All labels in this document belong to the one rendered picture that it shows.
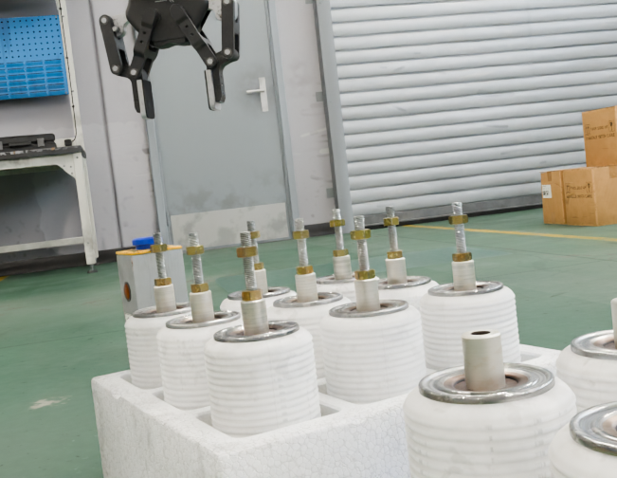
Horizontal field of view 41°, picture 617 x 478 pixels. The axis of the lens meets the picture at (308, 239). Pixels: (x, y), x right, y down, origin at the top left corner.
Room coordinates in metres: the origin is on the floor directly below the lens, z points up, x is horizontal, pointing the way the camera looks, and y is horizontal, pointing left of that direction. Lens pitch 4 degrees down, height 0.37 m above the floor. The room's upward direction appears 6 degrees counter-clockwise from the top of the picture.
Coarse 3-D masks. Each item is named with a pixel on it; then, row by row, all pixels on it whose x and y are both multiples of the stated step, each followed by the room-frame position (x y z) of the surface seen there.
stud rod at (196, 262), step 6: (192, 234) 0.81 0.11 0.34; (192, 240) 0.81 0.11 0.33; (192, 246) 0.81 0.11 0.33; (192, 258) 0.81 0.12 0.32; (198, 258) 0.81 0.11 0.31; (192, 264) 0.81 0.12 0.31; (198, 264) 0.81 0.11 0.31; (198, 270) 0.81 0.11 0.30; (198, 276) 0.81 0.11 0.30; (198, 282) 0.81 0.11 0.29
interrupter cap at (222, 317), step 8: (216, 312) 0.84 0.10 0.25; (224, 312) 0.84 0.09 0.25; (232, 312) 0.83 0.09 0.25; (176, 320) 0.82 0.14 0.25; (184, 320) 0.82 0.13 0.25; (216, 320) 0.79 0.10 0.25; (224, 320) 0.78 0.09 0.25; (232, 320) 0.79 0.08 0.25; (176, 328) 0.78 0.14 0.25; (184, 328) 0.78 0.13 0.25
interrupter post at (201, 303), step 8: (192, 296) 0.80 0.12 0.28; (200, 296) 0.80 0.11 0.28; (208, 296) 0.80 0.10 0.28; (192, 304) 0.80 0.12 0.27; (200, 304) 0.80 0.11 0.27; (208, 304) 0.80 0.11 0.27; (192, 312) 0.80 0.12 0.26; (200, 312) 0.80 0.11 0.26; (208, 312) 0.80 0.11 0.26; (192, 320) 0.81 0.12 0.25; (200, 320) 0.80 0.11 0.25; (208, 320) 0.80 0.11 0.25
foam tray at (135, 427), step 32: (544, 352) 0.81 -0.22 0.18; (96, 384) 0.92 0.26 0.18; (128, 384) 0.88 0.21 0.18; (320, 384) 0.79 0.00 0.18; (96, 416) 0.94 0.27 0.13; (128, 416) 0.82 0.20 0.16; (160, 416) 0.73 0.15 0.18; (192, 416) 0.72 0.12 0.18; (352, 416) 0.66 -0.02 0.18; (384, 416) 0.67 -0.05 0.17; (128, 448) 0.83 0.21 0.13; (160, 448) 0.73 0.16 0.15; (192, 448) 0.65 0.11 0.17; (224, 448) 0.62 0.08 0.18; (256, 448) 0.62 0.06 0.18; (288, 448) 0.63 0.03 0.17; (320, 448) 0.64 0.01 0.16; (352, 448) 0.66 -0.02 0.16; (384, 448) 0.67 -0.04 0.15
